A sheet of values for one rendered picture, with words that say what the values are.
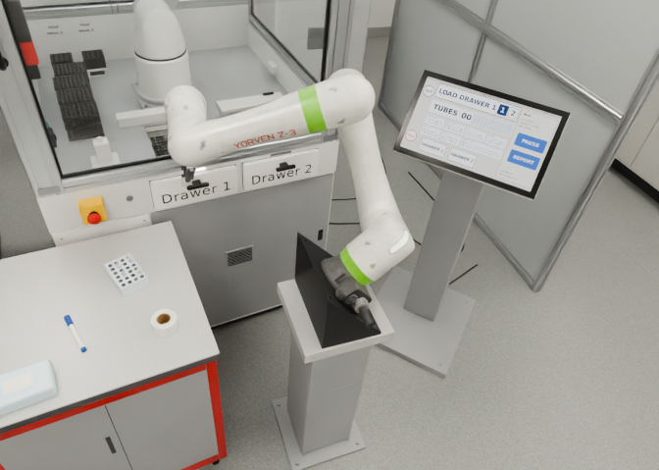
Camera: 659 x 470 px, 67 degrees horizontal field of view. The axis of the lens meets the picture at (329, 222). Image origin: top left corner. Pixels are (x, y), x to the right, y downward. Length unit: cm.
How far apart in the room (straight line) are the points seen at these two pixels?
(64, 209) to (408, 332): 155
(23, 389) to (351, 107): 104
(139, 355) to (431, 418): 129
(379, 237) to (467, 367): 123
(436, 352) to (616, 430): 80
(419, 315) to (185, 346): 136
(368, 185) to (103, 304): 85
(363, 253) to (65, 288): 89
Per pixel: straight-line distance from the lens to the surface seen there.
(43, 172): 168
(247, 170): 179
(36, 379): 147
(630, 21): 238
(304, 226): 211
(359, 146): 144
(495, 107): 187
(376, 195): 148
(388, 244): 135
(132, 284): 160
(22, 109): 158
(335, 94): 124
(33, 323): 164
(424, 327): 249
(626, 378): 280
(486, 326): 265
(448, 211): 207
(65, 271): 175
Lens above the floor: 196
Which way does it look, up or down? 42 degrees down
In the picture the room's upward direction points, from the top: 7 degrees clockwise
